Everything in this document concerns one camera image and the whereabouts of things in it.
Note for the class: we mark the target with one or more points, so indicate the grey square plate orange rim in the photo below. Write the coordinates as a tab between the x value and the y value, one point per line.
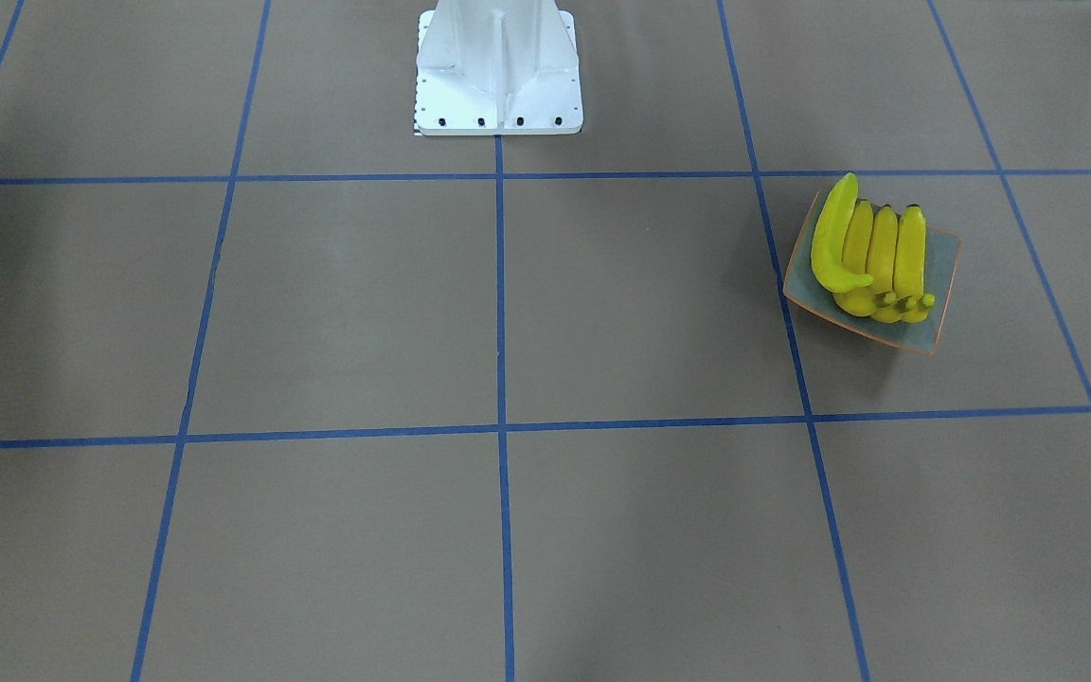
804	292

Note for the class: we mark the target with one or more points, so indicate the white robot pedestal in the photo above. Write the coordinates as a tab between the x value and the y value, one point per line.
497	68

